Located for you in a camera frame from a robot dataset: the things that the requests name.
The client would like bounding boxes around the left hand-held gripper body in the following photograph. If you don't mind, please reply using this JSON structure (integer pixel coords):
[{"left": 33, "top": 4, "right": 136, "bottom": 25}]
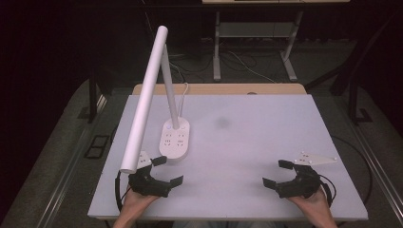
[{"left": 127, "top": 150, "right": 172, "bottom": 199}]

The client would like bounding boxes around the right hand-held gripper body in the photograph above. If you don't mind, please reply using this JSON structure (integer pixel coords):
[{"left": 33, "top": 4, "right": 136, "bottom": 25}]
[{"left": 275, "top": 151, "right": 338, "bottom": 200}]

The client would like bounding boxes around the white desk lamp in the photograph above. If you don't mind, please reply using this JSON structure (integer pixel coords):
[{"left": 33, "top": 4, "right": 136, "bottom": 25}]
[{"left": 119, "top": 25, "right": 191, "bottom": 175}]

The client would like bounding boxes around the person's left hand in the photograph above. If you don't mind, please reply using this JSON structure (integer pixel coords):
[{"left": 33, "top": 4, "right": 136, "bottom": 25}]
[{"left": 121, "top": 189, "right": 160, "bottom": 220}]

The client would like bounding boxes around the person's right hand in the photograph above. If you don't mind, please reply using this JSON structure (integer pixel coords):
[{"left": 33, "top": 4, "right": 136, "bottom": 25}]
[{"left": 286, "top": 187, "right": 331, "bottom": 220}]

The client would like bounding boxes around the black stand leg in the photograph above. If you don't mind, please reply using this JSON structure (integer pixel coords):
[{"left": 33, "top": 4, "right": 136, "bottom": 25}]
[{"left": 87, "top": 63, "right": 112, "bottom": 124}]

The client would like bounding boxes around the black angled stand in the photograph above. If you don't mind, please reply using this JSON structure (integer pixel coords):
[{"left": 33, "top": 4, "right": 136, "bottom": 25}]
[{"left": 304, "top": 12, "right": 403, "bottom": 126}]

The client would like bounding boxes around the grey metal stand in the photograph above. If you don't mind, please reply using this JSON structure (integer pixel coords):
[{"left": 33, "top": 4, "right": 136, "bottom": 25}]
[{"left": 212, "top": 10, "right": 304, "bottom": 83}]

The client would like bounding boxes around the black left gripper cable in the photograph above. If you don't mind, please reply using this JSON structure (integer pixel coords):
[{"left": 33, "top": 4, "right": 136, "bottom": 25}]
[{"left": 114, "top": 170, "right": 133, "bottom": 213}]

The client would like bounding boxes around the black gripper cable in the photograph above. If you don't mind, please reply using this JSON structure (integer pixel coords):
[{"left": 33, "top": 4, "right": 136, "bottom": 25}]
[
  {"left": 318, "top": 174, "right": 337, "bottom": 209},
  {"left": 114, "top": 170, "right": 133, "bottom": 213}
]

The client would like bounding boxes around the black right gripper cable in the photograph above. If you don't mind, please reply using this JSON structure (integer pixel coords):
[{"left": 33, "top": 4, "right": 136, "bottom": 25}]
[{"left": 318, "top": 174, "right": 337, "bottom": 209}]

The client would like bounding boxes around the black floor frame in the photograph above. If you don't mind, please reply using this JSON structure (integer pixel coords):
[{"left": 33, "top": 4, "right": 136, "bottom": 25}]
[{"left": 83, "top": 134, "right": 110, "bottom": 160}]

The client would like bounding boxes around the black floor cable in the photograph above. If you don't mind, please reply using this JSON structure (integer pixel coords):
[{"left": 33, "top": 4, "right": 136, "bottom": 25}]
[{"left": 330, "top": 135, "right": 374, "bottom": 207}]

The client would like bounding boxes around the white lamp cable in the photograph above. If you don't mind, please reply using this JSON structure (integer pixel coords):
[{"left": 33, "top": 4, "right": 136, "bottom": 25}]
[{"left": 177, "top": 82, "right": 190, "bottom": 121}]

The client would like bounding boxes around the white floor cable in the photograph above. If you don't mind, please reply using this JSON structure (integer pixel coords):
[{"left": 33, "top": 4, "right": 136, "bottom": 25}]
[{"left": 227, "top": 49, "right": 278, "bottom": 85}]

